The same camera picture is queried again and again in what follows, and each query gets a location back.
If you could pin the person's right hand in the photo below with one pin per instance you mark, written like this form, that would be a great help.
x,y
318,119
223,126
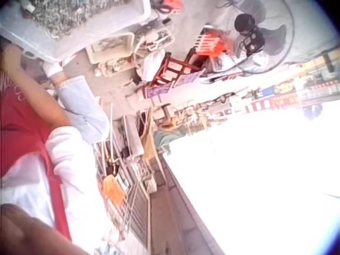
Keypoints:
x,y
10,57

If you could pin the large grey plastic tray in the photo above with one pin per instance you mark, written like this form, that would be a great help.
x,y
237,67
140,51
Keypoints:
x,y
40,42

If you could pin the pile of small metal parts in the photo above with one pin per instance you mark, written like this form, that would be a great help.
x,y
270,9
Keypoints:
x,y
66,16

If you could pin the person's legs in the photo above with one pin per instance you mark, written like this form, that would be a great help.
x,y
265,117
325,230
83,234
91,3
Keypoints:
x,y
82,106

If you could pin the heap of small white items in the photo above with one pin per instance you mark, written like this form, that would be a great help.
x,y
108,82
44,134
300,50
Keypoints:
x,y
111,66

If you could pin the white plastic basket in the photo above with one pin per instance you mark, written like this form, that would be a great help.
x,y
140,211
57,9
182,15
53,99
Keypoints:
x,y
111,45

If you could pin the white sack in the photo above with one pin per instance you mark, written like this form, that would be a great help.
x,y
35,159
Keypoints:
x,y
152,63

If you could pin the white basket with parts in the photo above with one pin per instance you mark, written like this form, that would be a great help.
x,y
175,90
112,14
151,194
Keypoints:
x,y
159,37

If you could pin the red wooden stool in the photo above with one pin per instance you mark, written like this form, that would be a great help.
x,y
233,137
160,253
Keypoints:
x,y
170,66

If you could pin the orange tool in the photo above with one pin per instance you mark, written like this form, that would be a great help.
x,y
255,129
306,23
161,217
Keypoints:
x,y
172,4

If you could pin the yellow green cloth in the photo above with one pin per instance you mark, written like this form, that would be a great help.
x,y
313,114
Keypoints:
x,y
164,135

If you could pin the metal folding gate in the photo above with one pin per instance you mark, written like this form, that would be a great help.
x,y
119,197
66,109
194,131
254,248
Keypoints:
x,y
138,202

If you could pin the orange plastic crate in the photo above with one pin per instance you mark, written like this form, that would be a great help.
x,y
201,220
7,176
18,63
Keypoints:
x,y
210,43

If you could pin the standing electric fan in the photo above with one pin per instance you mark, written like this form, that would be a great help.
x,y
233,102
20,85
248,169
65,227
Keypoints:
x,y
248,24

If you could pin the row of street shops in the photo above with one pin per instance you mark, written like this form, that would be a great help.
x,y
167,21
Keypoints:
x,y
292,95

